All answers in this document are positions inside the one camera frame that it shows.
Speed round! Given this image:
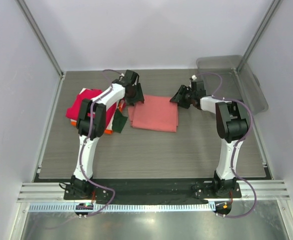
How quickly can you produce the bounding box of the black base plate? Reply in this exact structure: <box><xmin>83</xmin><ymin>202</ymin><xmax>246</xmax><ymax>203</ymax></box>
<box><xmin>59</xmin><ymin>178</ymin><xmax>242</xmax><ymax>205</ymax></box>

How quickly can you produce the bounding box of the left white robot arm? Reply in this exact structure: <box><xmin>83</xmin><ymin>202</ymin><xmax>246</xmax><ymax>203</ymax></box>
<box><xmin>63</xmin><ymin>70</ymin><xmax>145</xmax><ymax>200</ymax></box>

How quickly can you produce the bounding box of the aluminium frame rail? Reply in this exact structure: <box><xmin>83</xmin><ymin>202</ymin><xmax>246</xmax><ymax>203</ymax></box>
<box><xmin>16</xmin><ymin>182</ymin><xmax>66</xmax><ymax>203</ymax></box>

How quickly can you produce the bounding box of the magenta t shirt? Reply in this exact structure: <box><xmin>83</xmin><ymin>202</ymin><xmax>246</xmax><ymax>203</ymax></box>
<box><xmin>65</xmin><ymin>87</ymin><xmax>120</xmax><ymax>131</ymax></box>

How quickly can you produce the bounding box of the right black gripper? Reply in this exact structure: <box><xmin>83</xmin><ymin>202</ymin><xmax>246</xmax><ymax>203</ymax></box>
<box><xmin>170</xmin><ymin>85</ymin><xmax>195</xmax><ymax>110</ymax></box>

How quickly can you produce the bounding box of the clear plastic bin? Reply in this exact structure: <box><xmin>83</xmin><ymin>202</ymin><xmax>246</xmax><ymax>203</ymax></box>
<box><xmin>196</xmin><ymin>55</ymin><xmax>269</xmax><ymax>115</ymax></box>

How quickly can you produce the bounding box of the green t shirt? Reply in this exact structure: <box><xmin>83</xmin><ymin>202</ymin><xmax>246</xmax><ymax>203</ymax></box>
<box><xmin>112</xmin><ymin>109</ymin><xmax>128</xmax><ymax>133</ymax></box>

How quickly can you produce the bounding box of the slotted white cable duct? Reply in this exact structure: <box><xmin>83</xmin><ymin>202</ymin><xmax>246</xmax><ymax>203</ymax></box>
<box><xmin>28</xmin><ymin>201</ymin><xmax>216</xmax><ymax>213</ymax></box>

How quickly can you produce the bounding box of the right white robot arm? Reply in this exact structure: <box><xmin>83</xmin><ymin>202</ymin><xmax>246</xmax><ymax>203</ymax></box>
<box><xmin>170</xmin><ymin>80</ymin><xmax>252</xmax><ymax>198</ymax></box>

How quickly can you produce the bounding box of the salmon pink t shirt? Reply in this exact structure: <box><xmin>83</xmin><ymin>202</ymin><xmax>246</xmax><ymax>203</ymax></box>
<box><xmin>127</xmin><ymin>95</ymin><xmax>179</xmax><ymax>133</ymax></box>

